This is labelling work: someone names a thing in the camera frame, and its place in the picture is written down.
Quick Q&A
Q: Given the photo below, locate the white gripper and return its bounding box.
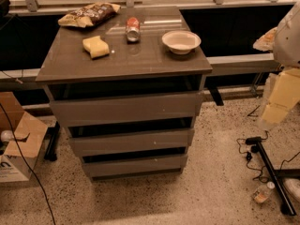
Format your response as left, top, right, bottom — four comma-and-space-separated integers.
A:
253, 27, 300, 130

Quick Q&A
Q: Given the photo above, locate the grey drawer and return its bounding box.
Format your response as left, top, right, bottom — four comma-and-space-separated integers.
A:
69, 128, 194, 157
50, 92, 202, 128
82, 155, 188, 177

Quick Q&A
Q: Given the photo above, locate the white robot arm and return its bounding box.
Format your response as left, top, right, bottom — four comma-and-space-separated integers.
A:
253, 2, 300, 130

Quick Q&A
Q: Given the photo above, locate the grey drawer cabinet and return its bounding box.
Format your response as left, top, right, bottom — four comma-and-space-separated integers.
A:
37, 7, 212, 179

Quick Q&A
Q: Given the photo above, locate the open cardboard box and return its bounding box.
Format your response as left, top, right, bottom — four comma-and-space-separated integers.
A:
0, 92, 48, 183

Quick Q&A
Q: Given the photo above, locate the black stand leg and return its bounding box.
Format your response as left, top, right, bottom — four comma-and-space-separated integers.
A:
246, 137, 300, 216

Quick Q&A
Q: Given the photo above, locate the clear plastic bottle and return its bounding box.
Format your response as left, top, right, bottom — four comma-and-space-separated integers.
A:
252, 182, 275, 203

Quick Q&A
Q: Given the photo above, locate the white bowl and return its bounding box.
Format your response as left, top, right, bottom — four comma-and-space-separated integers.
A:
162, 31, 202, 55

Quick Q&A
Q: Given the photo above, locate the red soda can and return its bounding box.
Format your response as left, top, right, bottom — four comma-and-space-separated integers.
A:
126, 17, 141, 42

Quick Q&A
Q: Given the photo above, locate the yellow sponge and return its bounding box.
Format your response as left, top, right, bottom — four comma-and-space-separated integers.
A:
82, 36, 110, 59

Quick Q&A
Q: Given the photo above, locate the brown chip bag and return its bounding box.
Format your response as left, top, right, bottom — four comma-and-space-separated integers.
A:
58, 3, 121, 28

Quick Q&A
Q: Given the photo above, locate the black left stand foot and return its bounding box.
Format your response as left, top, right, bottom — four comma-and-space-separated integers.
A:
44, 122, 60, 161

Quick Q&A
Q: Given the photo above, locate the black cable right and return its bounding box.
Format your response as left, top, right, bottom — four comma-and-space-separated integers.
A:
236, 130, 272, 184

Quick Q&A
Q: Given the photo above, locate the black cable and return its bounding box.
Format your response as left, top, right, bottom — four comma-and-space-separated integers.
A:
236, 130, 272, 184
0, 102, 57, 225

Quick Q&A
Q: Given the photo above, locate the black cable left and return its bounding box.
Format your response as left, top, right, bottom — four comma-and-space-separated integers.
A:
0, 102, 57, 225

